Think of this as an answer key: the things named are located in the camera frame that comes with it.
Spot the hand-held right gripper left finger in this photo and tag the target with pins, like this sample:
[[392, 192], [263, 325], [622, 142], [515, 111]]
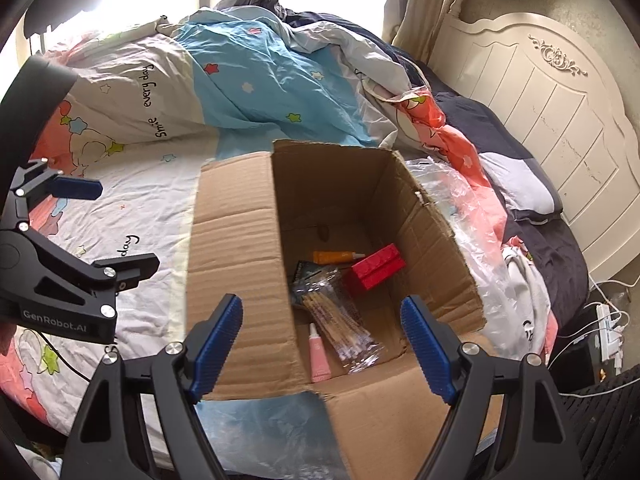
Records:
[[220, 340]]

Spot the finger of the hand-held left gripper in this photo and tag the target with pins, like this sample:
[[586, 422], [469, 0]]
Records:
[[75, 189], [125, 270]]

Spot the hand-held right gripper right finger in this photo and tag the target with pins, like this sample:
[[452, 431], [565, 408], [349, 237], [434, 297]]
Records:
[[425, 345]]

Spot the cotton swab packet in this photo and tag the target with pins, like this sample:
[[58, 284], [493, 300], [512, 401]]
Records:
[[340, 320]]

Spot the red patterned box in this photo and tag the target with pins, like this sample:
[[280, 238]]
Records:
[[375, 270]]

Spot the cardboard box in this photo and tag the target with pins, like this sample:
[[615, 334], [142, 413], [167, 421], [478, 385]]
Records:
[[235, 240]]

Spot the pink tube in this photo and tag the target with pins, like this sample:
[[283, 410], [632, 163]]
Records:
[[320, 360]]

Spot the blue tissue pack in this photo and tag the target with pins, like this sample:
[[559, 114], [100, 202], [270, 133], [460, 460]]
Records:
[[302, 272]]

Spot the orange tube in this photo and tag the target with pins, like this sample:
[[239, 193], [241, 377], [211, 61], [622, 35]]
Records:
[[332, 257]]

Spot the cartoon printed bed sheet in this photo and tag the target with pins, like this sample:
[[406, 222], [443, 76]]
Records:
[[140, 195]]

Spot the clear plastic bag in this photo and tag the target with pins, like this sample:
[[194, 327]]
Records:
[[450, 195], [260, 430]]

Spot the white power strip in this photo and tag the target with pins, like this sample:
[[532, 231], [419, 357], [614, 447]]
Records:
[[607, 330]]

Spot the white navy pillow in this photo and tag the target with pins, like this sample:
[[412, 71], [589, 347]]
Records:
[[520, 180]]

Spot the black ribbed cloth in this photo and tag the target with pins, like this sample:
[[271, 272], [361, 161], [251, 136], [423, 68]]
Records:
[[600, 430]]

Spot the cream carved headboard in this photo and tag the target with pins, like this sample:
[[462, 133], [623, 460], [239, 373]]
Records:
[[550, 125]]

